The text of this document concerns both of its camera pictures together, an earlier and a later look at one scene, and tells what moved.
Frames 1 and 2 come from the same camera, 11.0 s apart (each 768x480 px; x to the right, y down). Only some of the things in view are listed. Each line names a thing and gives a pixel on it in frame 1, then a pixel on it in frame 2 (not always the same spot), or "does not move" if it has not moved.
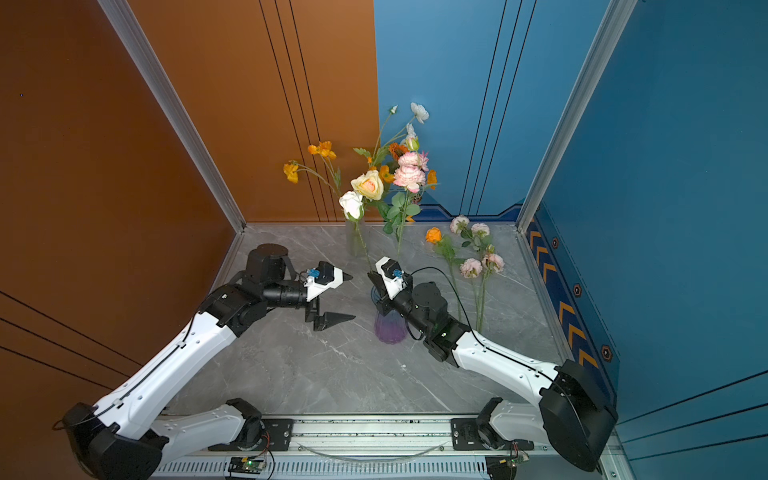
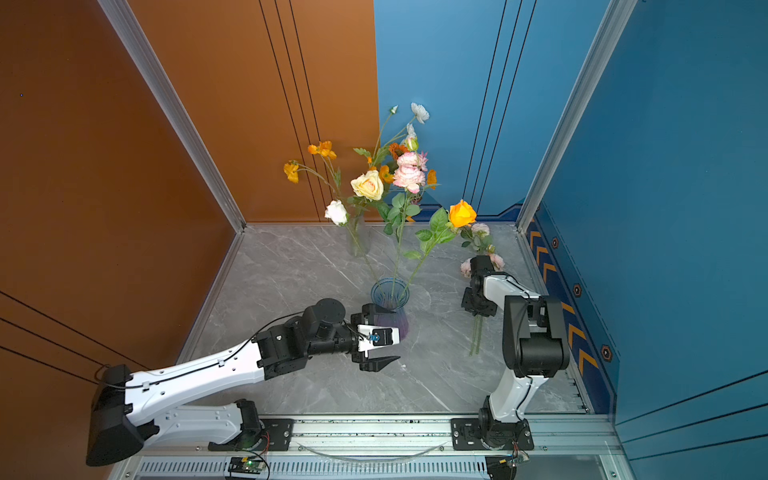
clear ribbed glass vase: [356, 231] does not move
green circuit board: [245, 465] does not move
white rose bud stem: [353, 204] to [337, 211]
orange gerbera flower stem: [397, 150] does not move
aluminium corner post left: [131, 34] does not move
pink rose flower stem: [479, 267] does not move
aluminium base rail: [371, 447] does not move
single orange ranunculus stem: [445, 248] to [461, 214]
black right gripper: [386, 304] to [466, 303]
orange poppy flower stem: [324, 151] does not move
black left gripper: [329, 318] to [373, 363]
